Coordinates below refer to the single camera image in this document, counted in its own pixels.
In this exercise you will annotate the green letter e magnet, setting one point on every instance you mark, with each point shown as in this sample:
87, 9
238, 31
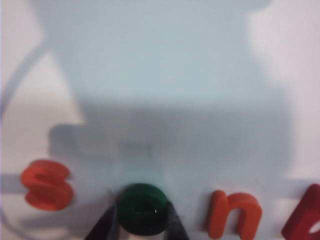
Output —
142, 207

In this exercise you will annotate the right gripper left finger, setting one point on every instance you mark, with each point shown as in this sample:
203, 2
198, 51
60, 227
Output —
105, 225

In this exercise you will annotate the orange letter n magnet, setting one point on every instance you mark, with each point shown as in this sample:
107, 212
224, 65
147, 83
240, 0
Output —
232, 215

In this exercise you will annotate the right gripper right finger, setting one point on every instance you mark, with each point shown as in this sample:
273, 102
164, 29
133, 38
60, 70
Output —
175, 225

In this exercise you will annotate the dark red letter b magnet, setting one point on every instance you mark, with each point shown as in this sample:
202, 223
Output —
305, 217

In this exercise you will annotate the orange letter s magnet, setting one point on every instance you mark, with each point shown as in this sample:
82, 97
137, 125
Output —
47, 186

